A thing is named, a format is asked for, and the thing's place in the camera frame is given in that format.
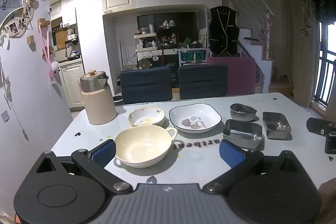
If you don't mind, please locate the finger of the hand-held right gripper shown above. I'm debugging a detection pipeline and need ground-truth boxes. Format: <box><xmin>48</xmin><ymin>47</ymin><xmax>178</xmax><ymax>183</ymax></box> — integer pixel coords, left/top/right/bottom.
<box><xmin>307</xmin><ymin>117</ymin><xmax>336</xmax><ymax>136</ymax></box>

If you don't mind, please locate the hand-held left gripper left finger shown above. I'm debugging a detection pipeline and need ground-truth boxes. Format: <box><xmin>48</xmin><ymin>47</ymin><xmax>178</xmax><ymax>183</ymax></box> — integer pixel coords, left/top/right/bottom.
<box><xmin>25</xmin><ymin>139</ymin><xmax>133</xmax><ymax>194</ymax></box>

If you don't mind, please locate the dark blue chair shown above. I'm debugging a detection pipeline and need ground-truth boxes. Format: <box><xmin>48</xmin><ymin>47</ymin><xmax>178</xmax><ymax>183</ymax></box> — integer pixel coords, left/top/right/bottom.
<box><xmin>178</xmin><ymin>64</ymin><xmax>228</xmax><ymax>100</ymax></box>
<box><xmin>119</xmin><ymin>66</ymin><xmax>173</xmax><ymax>105</ymax></box>

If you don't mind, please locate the large rectangular steel container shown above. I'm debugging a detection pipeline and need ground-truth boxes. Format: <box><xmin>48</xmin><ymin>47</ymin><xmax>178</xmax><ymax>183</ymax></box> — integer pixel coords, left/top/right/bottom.
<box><xmin>223</xmin><ymin>119</ymin><xmax>263</xmax><ymax>148</ymax></box>

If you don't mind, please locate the pink ribbon with plush toy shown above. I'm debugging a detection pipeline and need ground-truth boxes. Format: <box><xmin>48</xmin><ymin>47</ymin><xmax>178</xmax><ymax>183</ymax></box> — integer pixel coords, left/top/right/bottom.
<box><xmin>38</xmin><ymin>23</ymin><xmax>61</xmax><ymax>84</ymax></box>

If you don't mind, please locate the green licence plate sign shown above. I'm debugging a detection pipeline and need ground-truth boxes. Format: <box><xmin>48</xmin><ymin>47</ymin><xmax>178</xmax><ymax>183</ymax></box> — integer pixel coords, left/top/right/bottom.
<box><xmin>180</xmin><ymin>50</ymin><xmax>206</xmax><ymax>65</ymax></box>

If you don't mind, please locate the black vest white trim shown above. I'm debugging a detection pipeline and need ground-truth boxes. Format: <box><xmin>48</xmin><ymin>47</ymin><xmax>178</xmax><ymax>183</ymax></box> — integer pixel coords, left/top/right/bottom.
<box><xmin>209</xmin><ymin>6</ymin><xmax>240</xmax><ymax>56</ymax></box>

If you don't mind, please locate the white kitchen base cabinet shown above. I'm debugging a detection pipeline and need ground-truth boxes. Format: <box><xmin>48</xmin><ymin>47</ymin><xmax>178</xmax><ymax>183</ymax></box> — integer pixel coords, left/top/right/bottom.
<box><xmin>60</xmin><ymin>61</ymin><xmax>86</xmax><ymax>109</ymax></box>

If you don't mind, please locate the person's right forearm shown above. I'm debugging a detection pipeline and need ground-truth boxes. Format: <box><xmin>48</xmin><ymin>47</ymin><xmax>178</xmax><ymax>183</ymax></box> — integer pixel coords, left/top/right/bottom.
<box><xmin>318</xmin><ymin>178</ymin><xmax>336</xmax><ymax>224</ymax></box>

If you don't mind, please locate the maroon sofa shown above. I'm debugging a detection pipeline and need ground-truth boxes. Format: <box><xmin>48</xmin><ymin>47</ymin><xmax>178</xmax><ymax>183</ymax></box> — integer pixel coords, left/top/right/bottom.
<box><xmin>206</xmin><ymin>56</ymin><xmax>256</xmax><ymax>96</ymax></box>

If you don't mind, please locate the small rectangular steel container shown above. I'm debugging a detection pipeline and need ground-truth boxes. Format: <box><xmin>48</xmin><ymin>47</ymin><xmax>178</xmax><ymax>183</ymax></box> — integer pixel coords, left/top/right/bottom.
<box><xmin>262</xmin><ymin>112</ymin><xmax>292</xmax><ymax>139</ymax></box>

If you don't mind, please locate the cluttered storage shelf rack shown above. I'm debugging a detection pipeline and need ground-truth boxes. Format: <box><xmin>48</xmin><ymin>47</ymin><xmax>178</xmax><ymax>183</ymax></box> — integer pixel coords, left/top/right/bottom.
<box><xmin>134</xmin><ymin>20</ymin><xmax>179</xmax><ymax>68</ymax></box>

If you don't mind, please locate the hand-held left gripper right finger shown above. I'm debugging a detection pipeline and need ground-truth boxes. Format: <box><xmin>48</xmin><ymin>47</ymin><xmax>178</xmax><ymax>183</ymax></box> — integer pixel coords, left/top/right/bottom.
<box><xmin>202</xmin><ymin>139</ymin><xmax>313</xmax><ymax>194</ymax></box>

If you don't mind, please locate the oval steel bowl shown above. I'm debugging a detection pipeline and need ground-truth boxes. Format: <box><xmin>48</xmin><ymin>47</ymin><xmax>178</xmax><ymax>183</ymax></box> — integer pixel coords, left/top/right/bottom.
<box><xmin>230</xmin><ymin>103</ymin><xmax>257</xmax><ymax>122</ymax></box>

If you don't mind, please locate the floral yellow-rimmed bowl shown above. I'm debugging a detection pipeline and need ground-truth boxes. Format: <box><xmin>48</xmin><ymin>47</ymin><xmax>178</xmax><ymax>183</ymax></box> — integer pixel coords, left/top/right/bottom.
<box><xmin>128</xmin><ymin>107</ymin><xmax>165</xmax><ymax>127</ymax></box>

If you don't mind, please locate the cream bowl with handles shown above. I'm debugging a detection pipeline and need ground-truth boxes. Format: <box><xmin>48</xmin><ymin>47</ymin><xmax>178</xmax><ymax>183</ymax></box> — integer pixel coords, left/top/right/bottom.
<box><xmin>114</xmin><ymin>125</ymin><xmax>178</xmax><ymax>168</ymax></box>

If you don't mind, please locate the black window grille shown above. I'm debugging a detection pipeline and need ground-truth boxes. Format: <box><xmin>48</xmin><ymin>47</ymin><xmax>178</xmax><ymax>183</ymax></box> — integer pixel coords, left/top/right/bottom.
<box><xmin>312</xmin><ymin>49</ymin><xmax>336</xmax><ymax>109</ymax></box>

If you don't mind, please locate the white square plate dark rim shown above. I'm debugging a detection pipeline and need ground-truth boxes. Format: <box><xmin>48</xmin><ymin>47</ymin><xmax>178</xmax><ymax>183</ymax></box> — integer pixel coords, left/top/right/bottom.
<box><xmin>169</xmin><ymin>103</ymin><xmax>222</xmax><ymax>134</ymax></box>

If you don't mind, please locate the wall photo display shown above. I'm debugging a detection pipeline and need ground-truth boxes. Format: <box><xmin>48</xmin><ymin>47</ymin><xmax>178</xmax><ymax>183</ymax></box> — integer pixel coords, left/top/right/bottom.
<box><xmin>0</xmin><ymin>0</ymin><xmax>36</xmax><ymax>41</ymax></box>

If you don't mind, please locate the black chalkboard sign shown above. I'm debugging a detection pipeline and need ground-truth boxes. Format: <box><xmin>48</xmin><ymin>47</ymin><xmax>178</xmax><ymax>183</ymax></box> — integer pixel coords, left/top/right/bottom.
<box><xmin>162</xmin><ymin>54</ymin><xmax>180</xmax><ymax>88</ymax></box>

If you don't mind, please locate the beige thermos jug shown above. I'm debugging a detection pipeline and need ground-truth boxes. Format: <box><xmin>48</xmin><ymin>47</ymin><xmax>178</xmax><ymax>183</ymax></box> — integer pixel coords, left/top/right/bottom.
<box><xmin>79</xmin><ymin>70</ymin><xmax>117</xmax><ymax>125</ymax></box>

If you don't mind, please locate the dark floral curtain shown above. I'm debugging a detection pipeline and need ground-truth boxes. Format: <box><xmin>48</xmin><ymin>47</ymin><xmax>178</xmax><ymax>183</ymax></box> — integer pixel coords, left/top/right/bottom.
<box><xmin>297</xmin><ymin>0</ymin><xmax>336</xmax><ymax>38</ymax></box>

